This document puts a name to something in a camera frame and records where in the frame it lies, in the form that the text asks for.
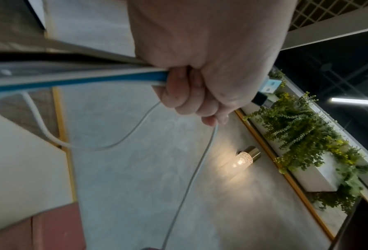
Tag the white tube ceiling light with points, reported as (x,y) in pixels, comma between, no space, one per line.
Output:
(357,101)

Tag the glass wall lamp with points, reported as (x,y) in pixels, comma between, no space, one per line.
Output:
(242,160)

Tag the person's left hand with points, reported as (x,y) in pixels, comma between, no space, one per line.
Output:
(208,44)

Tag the hanging green plant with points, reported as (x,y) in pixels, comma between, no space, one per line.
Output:
(295,127)

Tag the white planter box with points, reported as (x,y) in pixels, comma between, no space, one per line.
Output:
(313,178)

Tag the white metal beam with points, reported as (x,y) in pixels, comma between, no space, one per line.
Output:
(326,31)

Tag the pink green drawer box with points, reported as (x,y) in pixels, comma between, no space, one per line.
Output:
(47,229)

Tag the black monitor screen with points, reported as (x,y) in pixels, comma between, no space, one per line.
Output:
(363,227)

